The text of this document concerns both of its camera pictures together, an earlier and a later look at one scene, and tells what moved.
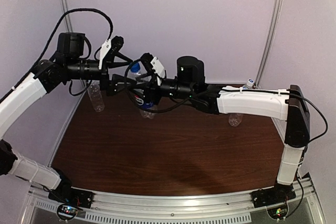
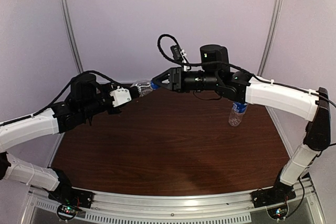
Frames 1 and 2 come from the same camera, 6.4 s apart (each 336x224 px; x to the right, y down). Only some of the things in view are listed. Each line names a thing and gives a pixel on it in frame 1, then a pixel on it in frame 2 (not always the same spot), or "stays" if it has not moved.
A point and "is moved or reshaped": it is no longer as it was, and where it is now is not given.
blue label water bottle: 234,119 stays
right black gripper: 153,85 -> 177,78
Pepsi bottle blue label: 148,105 is moved or reshaped
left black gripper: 105,70 -> 113,107
